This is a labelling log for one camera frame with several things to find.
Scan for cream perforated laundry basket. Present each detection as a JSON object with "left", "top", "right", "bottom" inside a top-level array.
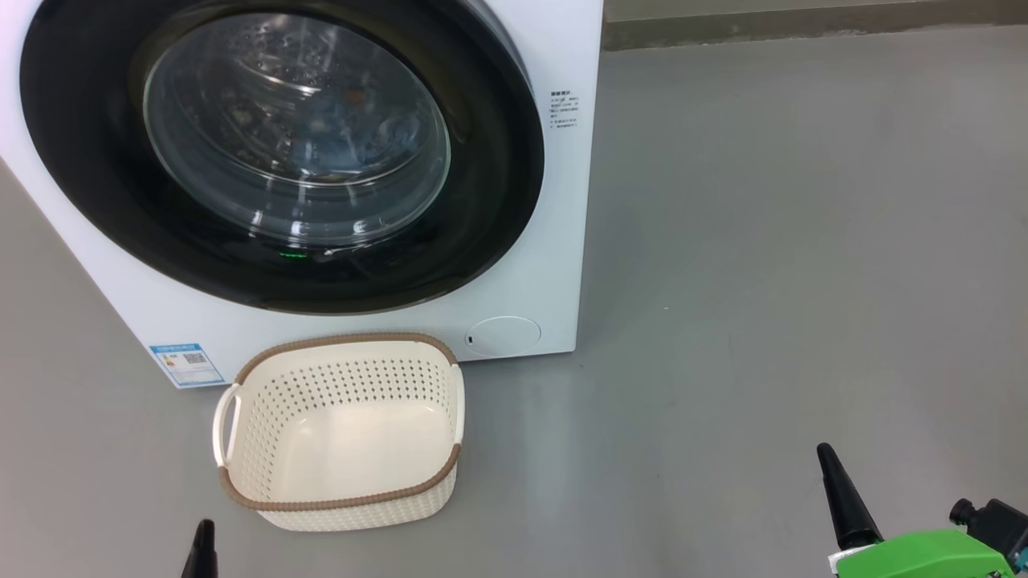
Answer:
[{"left": 213, "top": 332, "right": 465, "bottom": 532}]

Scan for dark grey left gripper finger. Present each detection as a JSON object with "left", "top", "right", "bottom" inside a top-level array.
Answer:
[{"left": 181, "top": 519, "right": 219, "bottom": 578}]

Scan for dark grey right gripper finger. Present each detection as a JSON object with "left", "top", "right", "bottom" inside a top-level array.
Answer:
[{"left": 817, "top": 443, "right": 883, "bottom": 552}]

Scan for dark grey glass washer door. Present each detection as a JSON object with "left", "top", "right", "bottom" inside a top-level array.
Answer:
[{"left": 20, "top": 0, "right": 545, "bottom": 315}]

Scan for round white filter cover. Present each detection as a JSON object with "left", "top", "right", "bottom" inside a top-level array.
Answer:
[{"left": 466, "top": 316, "right": 541, "bottom": 356}]

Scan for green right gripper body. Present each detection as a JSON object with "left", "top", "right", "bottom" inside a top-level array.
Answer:
[{"left": 830, "top": 528, "right": 1017, "bottom": 578}]

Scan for white front-load washing machine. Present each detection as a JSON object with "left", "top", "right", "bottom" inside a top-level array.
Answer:
[{"left": 0, "top": 0, "right": 605, "bottom": 392}]

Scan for blue white energy label sticker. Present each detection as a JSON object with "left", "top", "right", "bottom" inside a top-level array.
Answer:
[{"left": 149, "top": 344, "right": 226, "bottom": 388}]

